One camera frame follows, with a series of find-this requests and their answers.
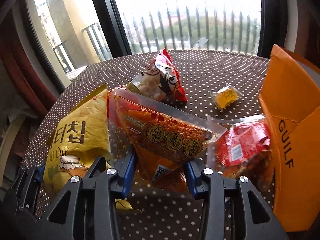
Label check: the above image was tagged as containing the clear orange spicy snack packet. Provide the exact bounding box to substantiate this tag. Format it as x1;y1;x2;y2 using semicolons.
106;88;227;193

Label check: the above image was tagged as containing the yellow chip bag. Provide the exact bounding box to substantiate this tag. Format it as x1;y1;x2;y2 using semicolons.
42;83;142;214

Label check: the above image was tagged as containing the clear red label snack packet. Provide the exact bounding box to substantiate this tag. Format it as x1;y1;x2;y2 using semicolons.
207;114;274;184

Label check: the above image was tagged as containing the red white peanut bag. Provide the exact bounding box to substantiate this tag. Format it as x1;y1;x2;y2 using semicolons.
126;48;187;102

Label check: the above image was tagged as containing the dark red curtain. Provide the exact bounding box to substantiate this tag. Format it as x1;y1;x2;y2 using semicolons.
1;13;56;118

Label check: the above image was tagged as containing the orange cardboard box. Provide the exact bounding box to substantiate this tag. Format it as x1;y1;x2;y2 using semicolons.
259;45;320;232

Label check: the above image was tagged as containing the small yellow candy packet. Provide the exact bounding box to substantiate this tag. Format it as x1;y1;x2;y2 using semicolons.
209;84;244;111

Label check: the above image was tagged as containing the brown polka dot tablecloth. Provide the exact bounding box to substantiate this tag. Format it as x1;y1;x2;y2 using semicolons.
23;50;268;239

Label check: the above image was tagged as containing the balcony metal railing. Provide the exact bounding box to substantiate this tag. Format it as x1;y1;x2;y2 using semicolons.
39;8;261;75

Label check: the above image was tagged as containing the black window frame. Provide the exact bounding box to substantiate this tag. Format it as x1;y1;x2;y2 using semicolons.
92;0;132;58

